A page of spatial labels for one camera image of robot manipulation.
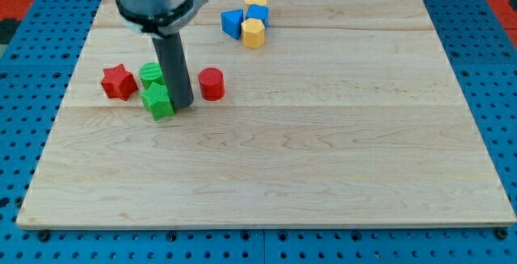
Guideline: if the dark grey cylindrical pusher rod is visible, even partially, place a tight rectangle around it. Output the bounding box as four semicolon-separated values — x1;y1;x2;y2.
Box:
153;32;194;109

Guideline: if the red cylinder block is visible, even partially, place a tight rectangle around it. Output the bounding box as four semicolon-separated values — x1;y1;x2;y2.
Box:
198;68;225;101

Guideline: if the yellow hexagon block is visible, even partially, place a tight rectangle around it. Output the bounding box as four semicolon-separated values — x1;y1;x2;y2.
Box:
241;18;265;48

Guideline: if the green cylinder block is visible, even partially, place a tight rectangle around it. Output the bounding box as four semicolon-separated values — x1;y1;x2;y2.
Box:
138;62;166;90

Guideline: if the green star block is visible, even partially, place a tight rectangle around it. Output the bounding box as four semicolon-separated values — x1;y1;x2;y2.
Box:
140;82;175;120

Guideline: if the red star block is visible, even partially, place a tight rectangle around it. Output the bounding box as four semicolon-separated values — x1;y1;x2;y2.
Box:
101;64;138;101

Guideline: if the blue triangular block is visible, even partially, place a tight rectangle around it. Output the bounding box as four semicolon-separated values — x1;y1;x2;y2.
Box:
221;9;244;40

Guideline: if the blue cube block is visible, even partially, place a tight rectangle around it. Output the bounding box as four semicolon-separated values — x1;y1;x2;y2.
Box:
246;4;269;27

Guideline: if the yellow rounded block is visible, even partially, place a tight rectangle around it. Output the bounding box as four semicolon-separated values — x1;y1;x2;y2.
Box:
245;0;267;7

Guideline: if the light wooden board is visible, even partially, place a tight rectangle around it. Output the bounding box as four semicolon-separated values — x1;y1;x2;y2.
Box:
17;0;516;230

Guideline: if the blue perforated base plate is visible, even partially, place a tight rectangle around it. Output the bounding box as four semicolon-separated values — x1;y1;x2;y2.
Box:
1;0;516;263

